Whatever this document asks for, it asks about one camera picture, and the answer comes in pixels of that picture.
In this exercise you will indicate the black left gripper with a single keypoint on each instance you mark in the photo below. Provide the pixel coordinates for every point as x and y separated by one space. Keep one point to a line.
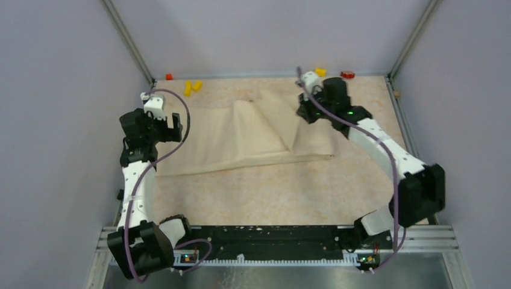
172 134

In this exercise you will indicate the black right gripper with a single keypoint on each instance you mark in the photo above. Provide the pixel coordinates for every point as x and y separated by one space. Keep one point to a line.
304 110

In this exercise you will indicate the beige wrapping cloth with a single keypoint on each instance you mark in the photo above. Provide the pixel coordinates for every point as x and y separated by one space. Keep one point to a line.
261 132

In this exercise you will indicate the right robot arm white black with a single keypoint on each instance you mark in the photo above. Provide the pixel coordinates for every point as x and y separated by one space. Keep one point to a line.
418 188

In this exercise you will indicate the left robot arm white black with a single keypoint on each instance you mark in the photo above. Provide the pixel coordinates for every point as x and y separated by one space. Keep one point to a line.
140 245

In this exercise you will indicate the red object at back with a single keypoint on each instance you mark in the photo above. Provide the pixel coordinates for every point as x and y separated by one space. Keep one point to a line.
347 74

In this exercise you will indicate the yellow block at back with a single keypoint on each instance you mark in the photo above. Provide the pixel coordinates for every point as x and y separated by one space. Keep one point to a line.
320 72

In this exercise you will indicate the yellow block left one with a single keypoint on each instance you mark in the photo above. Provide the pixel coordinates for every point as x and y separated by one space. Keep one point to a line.
188 88

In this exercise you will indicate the yellow block left two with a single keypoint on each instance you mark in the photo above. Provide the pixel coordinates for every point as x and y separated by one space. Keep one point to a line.
197 86

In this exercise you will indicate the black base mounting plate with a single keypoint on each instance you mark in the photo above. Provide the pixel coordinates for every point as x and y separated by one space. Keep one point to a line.
201 246

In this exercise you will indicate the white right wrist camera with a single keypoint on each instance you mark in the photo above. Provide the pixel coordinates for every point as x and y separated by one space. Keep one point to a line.
312 82

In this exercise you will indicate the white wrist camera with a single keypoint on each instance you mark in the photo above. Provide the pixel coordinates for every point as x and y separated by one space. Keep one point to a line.
153 106
312 82

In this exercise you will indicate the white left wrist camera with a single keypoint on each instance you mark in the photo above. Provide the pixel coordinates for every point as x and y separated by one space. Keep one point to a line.
153 106

